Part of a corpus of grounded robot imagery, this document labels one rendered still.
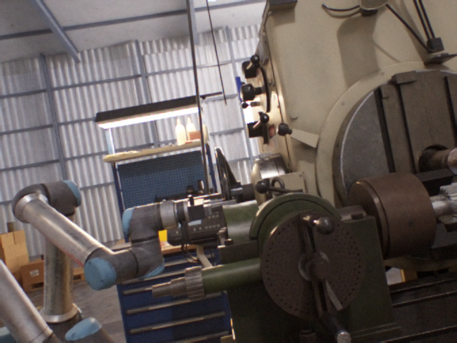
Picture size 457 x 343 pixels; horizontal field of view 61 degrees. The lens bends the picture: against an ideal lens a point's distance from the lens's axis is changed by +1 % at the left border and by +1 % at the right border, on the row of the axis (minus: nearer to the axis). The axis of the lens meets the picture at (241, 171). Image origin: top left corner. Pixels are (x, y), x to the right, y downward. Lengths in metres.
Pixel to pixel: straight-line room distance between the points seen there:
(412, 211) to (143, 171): 2.77
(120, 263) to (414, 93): 0.98
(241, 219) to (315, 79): 0.62
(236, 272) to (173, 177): 2.68
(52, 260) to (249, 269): 1.17
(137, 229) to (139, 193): 2.18
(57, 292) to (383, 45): 1.55
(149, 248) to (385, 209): 0.72
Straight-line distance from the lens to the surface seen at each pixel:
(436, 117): 1.28
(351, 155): 1.17
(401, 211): 0.88
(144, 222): 1.24
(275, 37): 1.31
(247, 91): 1.51
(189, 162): 3.35
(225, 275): 0.72
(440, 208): 1.00
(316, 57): 1.31
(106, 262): 1.18
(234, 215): 0.82
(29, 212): 1.53
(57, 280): 1.81
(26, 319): 1.38
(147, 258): 1.24
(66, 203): 1.68
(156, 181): 3.39
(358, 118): 1.19
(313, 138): 1.21
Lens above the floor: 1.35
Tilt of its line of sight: 1 degrees up
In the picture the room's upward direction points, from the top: 11 degrees counter-clockwise
